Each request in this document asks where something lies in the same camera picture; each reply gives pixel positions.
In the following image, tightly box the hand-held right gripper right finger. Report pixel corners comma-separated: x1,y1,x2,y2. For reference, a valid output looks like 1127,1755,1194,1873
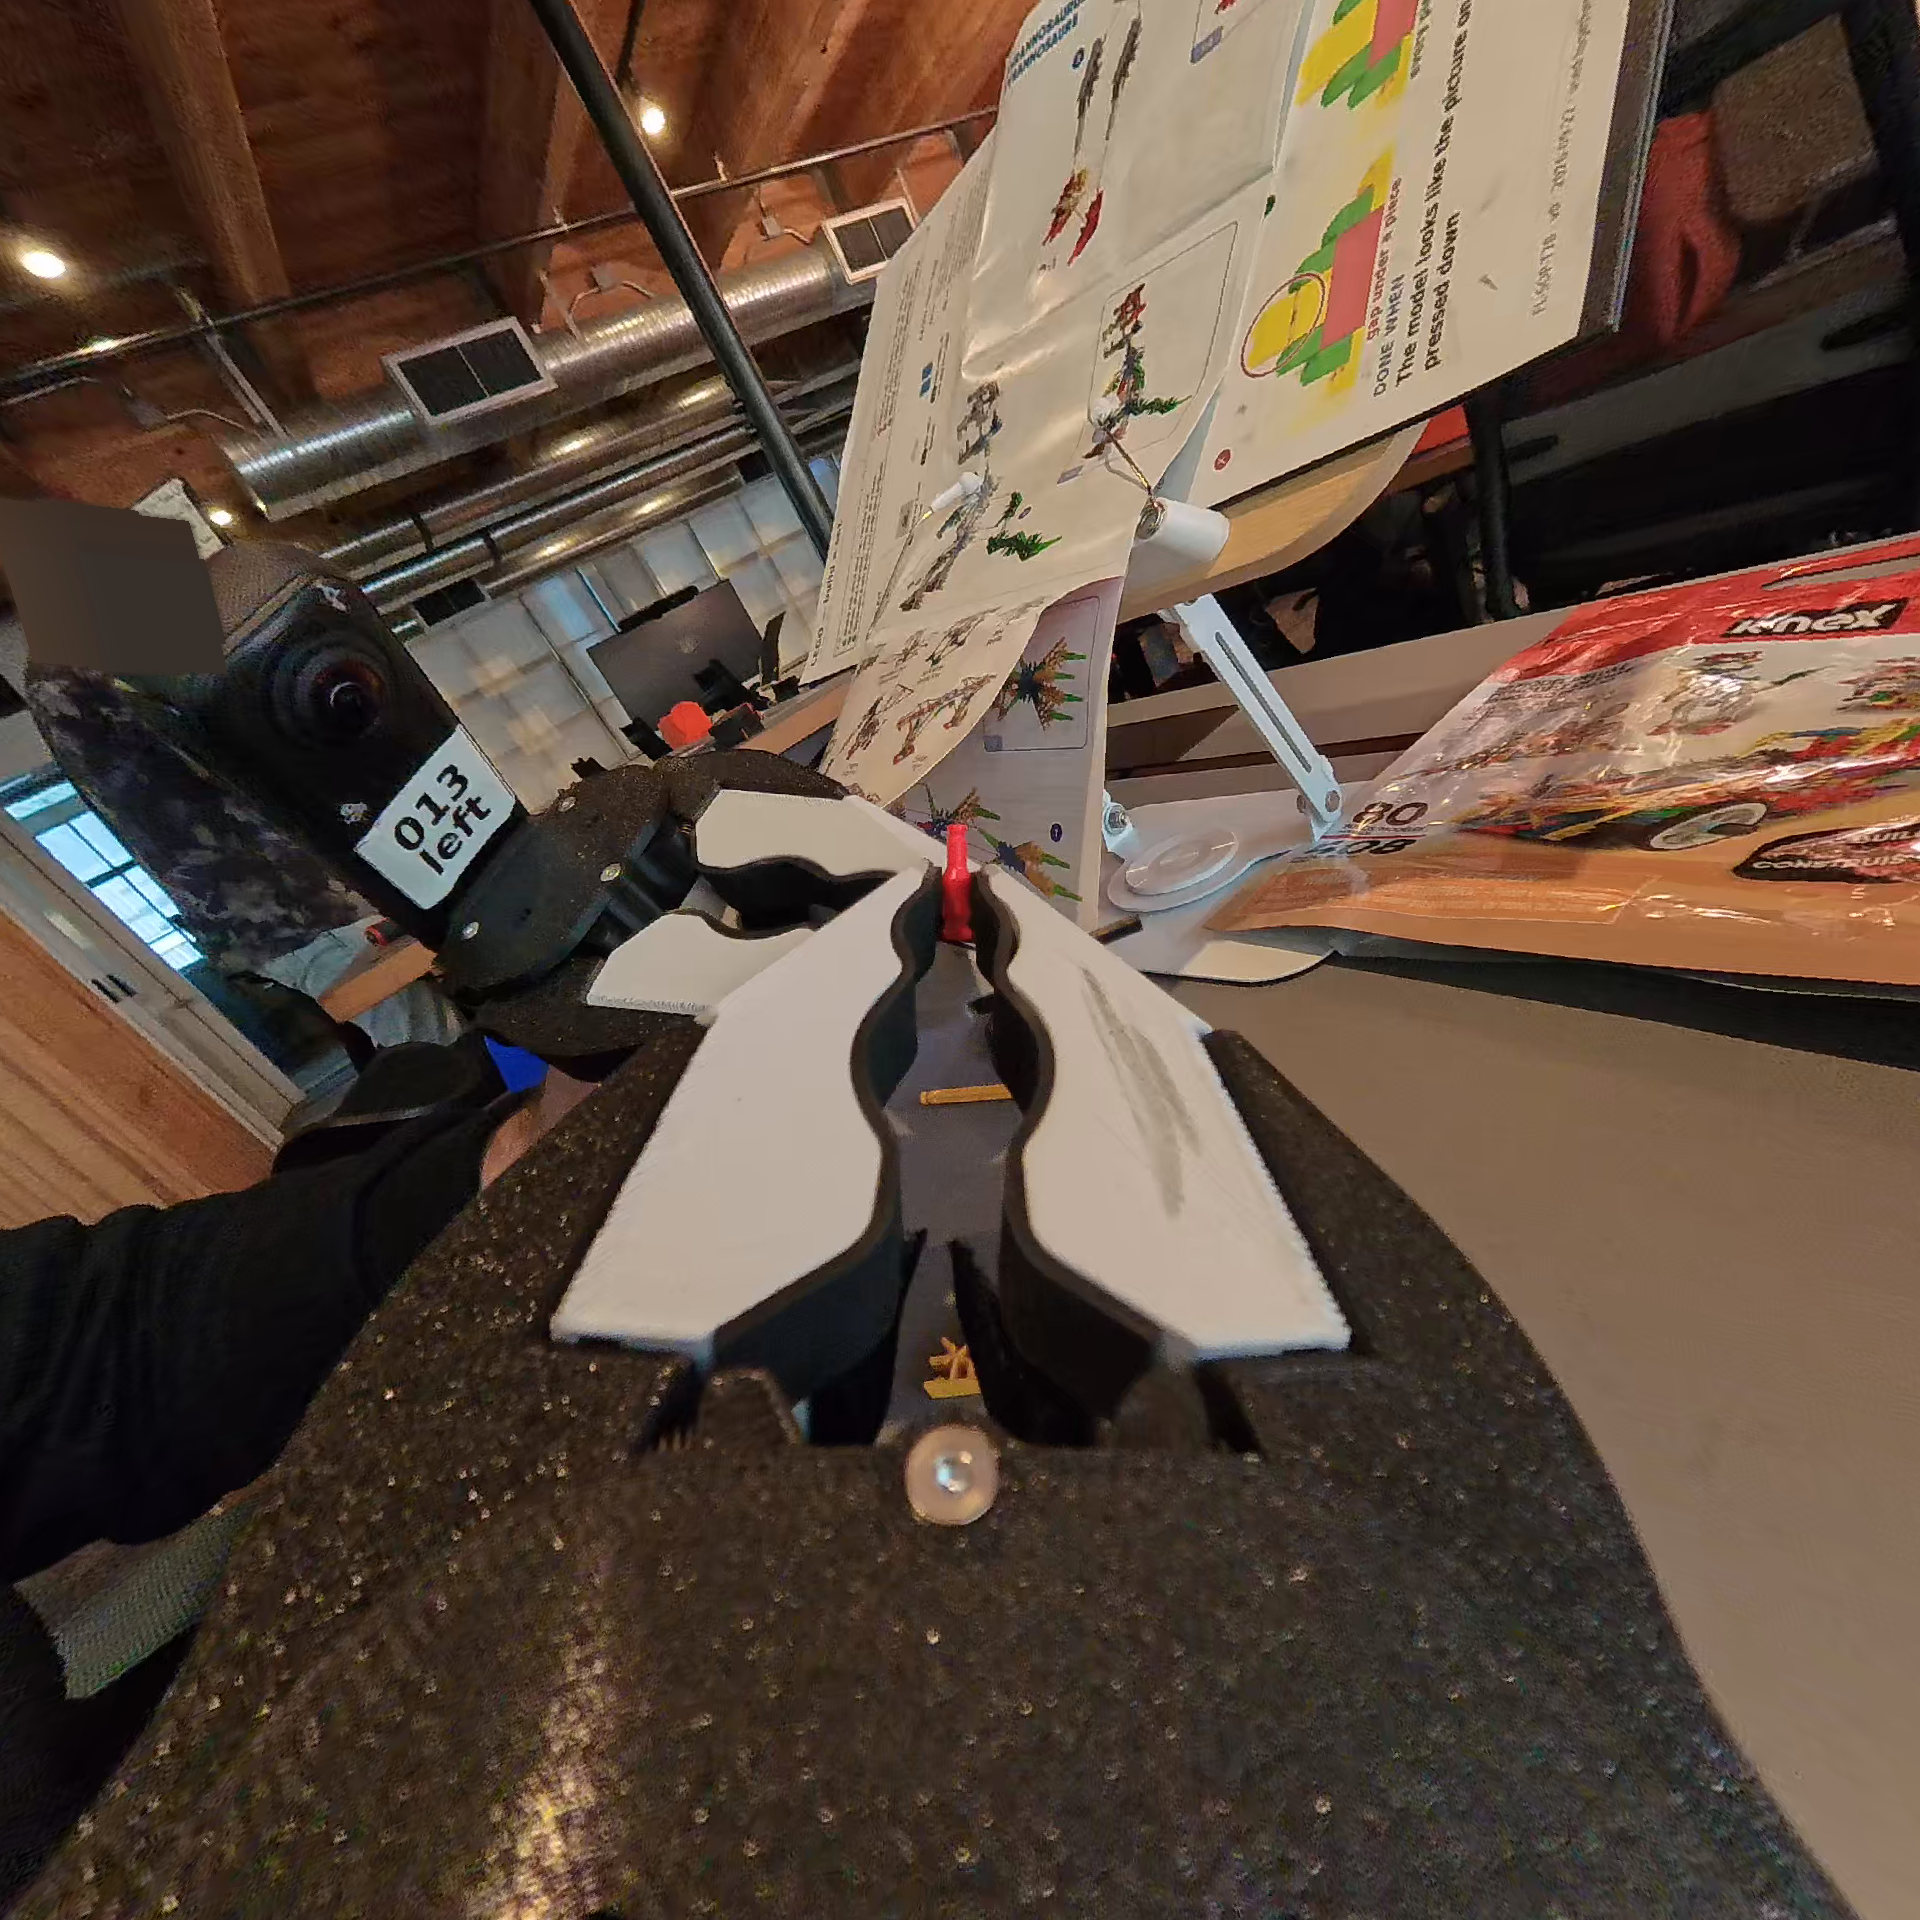
970,871,1353,1365

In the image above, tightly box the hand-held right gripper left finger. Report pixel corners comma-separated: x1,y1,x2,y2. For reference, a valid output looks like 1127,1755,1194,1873
551,864,943,1368

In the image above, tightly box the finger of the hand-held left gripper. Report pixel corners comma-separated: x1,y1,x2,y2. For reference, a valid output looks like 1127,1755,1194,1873
585,909,824,1029
689,792,942,928

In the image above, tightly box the person's left hand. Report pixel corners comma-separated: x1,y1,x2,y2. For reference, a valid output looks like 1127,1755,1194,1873
480,1074,596,1192

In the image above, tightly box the black monitor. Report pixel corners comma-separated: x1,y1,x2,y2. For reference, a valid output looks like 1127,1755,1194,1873
585,581,769,742

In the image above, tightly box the white rounded board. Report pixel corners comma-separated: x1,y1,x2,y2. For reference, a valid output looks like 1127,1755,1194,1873
1101,786,1360,982

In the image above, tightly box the orange printed packet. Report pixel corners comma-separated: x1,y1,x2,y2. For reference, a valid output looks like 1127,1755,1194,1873
1207,546,1920,993

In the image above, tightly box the white air vent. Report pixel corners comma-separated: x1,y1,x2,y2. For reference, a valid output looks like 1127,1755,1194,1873
815,200,920,288
378,318,559,431

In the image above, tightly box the grey metal pole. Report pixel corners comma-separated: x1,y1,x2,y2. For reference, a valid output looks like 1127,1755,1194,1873
526,0,836,561

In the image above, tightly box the open instruction booklet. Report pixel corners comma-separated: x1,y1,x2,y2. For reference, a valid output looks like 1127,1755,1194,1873
800,0,1326,922

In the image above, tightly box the light wooden board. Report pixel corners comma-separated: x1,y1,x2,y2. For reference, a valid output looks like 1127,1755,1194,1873
1117,429,1426,621

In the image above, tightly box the printed instruction sheet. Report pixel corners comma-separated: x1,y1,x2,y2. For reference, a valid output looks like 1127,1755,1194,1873
1199,0,1672,506

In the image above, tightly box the red cloth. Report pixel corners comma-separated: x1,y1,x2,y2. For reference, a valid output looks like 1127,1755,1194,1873
1626,112,1728,350

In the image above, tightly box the silver air duct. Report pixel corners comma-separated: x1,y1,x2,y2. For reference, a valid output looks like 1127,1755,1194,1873
222,225,902,523

